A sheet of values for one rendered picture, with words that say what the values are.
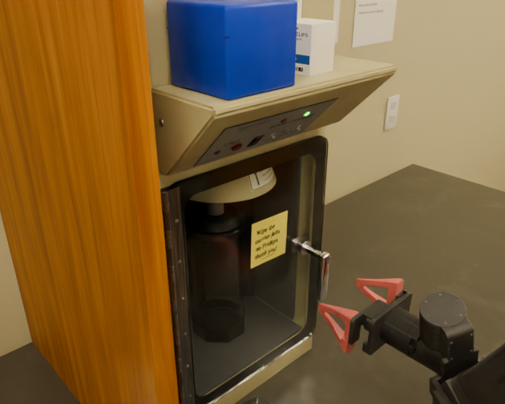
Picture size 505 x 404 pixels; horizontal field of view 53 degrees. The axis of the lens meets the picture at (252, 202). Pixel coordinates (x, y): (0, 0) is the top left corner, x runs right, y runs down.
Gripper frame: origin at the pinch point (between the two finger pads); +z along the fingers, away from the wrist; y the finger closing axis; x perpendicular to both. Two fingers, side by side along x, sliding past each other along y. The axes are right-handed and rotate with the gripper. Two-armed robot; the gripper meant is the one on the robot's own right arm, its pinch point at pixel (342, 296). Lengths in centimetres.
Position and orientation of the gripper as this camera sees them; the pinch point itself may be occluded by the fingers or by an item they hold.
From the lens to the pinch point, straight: 84.0
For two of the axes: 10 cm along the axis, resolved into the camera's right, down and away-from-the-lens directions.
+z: -6.9, -3.3, 6.5
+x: -0.1, 8.9, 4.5
